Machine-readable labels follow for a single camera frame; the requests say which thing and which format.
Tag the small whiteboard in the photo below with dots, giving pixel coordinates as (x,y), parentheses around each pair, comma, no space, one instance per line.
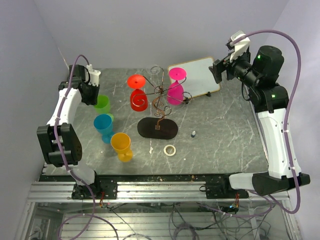
(199,79)

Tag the green wine glass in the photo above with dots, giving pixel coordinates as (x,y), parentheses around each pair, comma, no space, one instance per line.
(103,106)

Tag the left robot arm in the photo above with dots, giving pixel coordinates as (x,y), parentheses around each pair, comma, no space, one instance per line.
(58,140)

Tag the clear wine glass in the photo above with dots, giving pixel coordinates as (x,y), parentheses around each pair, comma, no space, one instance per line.
(154,72)

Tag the small blue bottle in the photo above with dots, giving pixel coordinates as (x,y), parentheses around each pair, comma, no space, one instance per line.
(193,134)

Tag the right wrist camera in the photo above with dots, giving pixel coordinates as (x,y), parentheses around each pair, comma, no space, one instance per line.
(239,48)

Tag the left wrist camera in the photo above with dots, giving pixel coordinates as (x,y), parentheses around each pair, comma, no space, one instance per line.
(94,76)

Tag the aluminium frame rail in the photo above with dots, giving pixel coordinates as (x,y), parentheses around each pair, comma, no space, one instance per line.
(128,192)

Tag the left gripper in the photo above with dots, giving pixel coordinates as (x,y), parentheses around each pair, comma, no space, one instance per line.
(93,100)

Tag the metal wine glass rack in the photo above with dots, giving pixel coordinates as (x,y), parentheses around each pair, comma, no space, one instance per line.
(159,126)

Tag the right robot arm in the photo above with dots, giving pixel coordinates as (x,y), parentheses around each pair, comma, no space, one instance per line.
(270,102)

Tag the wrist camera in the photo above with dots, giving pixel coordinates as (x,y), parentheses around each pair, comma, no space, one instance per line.
(94,76)
(239,48)

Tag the pink wine glass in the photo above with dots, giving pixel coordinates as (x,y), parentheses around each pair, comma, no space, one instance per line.
(175,92)

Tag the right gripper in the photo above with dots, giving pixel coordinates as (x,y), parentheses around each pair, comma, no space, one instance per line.
(220,65)

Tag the blue wine glass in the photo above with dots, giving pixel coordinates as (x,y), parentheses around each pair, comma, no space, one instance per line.
(103,123)

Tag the orange wine glass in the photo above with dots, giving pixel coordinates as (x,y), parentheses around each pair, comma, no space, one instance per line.
(121,143)

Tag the red wine glass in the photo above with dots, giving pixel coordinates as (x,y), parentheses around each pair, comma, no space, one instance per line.
(138,98)

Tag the masking tape roll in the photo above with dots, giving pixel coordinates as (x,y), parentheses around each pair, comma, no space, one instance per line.
(169,150)

